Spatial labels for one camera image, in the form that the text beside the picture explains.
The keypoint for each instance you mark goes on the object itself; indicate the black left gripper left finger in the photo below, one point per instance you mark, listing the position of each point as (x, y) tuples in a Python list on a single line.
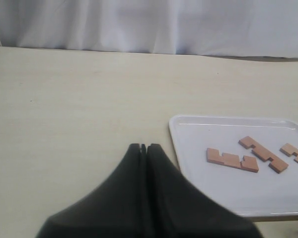
[(118, 208)]

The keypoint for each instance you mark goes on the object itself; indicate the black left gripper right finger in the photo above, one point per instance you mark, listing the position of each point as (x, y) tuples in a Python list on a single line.
[(180, 210)]

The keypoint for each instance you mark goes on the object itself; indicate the notched wooden piece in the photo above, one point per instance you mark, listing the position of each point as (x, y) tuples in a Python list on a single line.
[(289, 151), (247, 163), (276, 164)]

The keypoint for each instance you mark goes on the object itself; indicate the white plastic tray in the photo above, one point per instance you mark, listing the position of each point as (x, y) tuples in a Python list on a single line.
[(265, 193)]

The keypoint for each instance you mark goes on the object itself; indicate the white backdrop curtain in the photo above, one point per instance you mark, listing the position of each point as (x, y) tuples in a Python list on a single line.
[(241, 28)]

